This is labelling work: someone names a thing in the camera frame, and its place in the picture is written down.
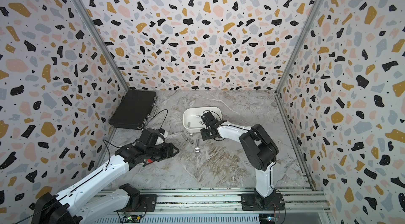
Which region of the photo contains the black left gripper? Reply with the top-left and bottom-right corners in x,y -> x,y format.
145,142 -> 180,161

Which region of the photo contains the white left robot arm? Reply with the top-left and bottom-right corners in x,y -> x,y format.
31,129 -> 179,224

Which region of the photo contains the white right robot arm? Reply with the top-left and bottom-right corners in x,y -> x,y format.
200,110 -> 279,209

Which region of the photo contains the white plastic storage box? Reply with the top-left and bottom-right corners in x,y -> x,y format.
182,107 -> 222,133

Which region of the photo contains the black tool case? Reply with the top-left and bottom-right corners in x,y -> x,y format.
109,90 -> 157,130

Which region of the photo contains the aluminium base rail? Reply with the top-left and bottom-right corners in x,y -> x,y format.
78,187 -> 331,224

